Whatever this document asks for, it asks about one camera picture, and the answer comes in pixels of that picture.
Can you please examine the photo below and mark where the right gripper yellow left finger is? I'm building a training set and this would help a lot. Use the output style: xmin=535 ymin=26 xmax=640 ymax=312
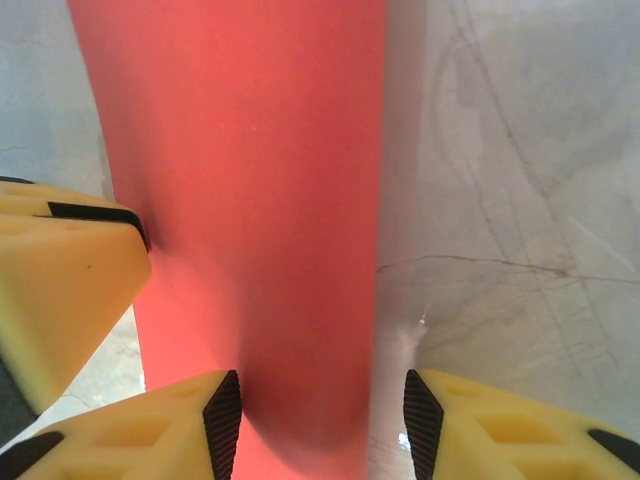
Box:
xmin=0 ymin=369 xmax=245 ymax=480

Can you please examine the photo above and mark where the red paper sheet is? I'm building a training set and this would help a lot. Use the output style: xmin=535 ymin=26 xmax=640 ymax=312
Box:
xmin=67 ymin=0 xmax=389 ymax=480

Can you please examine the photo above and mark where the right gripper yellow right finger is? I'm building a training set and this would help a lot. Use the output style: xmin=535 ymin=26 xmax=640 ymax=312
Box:
xmin=403 ymin=368 xmax=640 ymax=480

